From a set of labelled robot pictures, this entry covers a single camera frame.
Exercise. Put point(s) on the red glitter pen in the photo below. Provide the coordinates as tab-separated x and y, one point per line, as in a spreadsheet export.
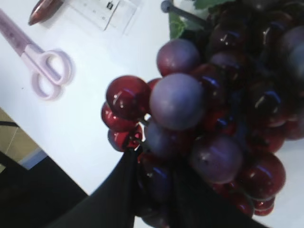
44	10

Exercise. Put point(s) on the clear plastic ruler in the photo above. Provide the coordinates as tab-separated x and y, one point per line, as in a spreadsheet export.
105	14

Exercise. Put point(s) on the purple artificial grape bunch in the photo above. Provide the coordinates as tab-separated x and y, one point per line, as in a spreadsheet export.
206	132

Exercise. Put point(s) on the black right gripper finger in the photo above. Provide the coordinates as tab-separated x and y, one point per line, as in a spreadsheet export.
111	205

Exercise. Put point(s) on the pink scissors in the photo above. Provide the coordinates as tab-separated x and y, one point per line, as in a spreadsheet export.
36	59

